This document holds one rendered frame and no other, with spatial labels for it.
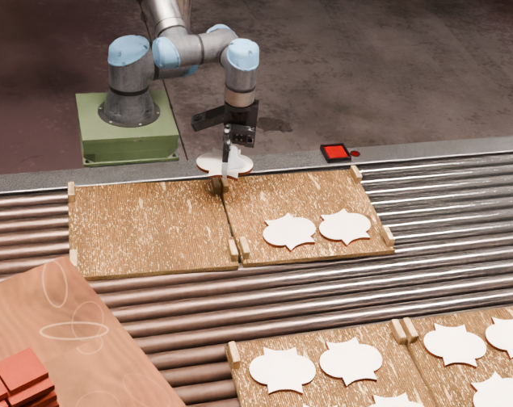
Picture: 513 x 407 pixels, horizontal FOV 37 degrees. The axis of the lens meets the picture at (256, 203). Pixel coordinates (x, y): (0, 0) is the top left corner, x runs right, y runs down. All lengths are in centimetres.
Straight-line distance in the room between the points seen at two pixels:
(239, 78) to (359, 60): 307
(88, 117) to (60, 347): 96
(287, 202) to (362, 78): 263
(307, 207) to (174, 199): 36
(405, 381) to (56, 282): 79
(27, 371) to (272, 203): 97
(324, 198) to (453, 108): 251
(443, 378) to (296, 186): 72
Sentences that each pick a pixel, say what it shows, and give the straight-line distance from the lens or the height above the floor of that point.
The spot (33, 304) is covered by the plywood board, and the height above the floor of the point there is 104.
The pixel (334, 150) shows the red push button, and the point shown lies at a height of 93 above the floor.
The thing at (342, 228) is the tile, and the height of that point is 95.
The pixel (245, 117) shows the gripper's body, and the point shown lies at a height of 121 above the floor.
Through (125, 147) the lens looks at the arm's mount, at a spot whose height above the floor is 93.
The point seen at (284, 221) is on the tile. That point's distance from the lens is 206.
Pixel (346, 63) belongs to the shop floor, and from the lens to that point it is 484.
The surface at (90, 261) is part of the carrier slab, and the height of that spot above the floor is 94.
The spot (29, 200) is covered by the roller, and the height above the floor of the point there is 91.
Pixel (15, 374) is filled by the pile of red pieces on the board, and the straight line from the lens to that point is 139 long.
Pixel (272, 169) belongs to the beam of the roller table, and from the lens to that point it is 229.
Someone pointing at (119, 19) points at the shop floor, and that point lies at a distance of 510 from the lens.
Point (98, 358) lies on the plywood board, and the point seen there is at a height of 104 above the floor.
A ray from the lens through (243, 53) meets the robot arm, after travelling 184.
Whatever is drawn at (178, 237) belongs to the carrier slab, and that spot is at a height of 94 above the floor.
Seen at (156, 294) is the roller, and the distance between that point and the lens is 188.
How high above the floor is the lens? 228
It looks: 39 degrees down
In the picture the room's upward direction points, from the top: 7 degrees clockwise
